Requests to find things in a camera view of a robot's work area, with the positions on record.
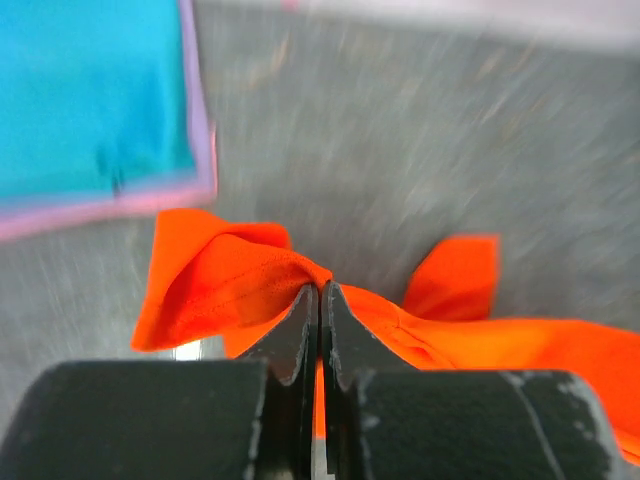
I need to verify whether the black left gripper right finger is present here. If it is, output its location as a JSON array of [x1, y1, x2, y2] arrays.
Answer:
[[321, 282, 630, 480]]

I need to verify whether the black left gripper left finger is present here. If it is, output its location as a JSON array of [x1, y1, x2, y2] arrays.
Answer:
[[1, 285, 318, 479]]

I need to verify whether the orange t-shirt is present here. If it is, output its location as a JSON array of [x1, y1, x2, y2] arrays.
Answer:
[[131, 209, 639, 463]]

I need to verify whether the folded turquoise t-shirt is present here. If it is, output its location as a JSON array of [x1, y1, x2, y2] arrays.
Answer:
[[1, 1, 196, 204]]

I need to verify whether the folded purple t-shirt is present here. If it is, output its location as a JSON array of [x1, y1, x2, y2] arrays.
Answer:
[[178, 0, 217, 198]]

